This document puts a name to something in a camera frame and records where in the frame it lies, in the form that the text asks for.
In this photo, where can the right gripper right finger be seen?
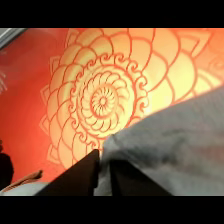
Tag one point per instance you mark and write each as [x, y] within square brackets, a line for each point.
[131, 181]

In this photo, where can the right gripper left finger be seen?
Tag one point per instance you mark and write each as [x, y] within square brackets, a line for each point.
[81, 178]

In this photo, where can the silver frame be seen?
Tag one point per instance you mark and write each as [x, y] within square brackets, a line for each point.
[10, 35]

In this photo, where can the grey garment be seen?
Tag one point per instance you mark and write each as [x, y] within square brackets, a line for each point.
[173, 140]

